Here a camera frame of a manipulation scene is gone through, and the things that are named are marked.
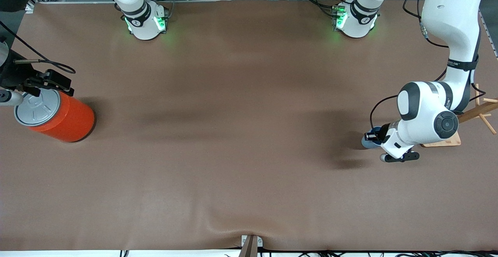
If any light blue cup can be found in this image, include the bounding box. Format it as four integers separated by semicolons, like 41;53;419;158
361;132;382;150

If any orange can with grey lid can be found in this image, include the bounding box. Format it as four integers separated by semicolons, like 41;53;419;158
14;89;95;143

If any wooden mug tree rack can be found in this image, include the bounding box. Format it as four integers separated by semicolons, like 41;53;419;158
421;84;498;148

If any brown table mat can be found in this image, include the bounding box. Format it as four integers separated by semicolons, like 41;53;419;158
0;0;498;252

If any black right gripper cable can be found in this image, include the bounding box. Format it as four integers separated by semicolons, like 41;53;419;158
0;21;76;74

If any metal table edge bracket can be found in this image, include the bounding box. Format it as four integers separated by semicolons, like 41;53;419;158
241;234;263;257

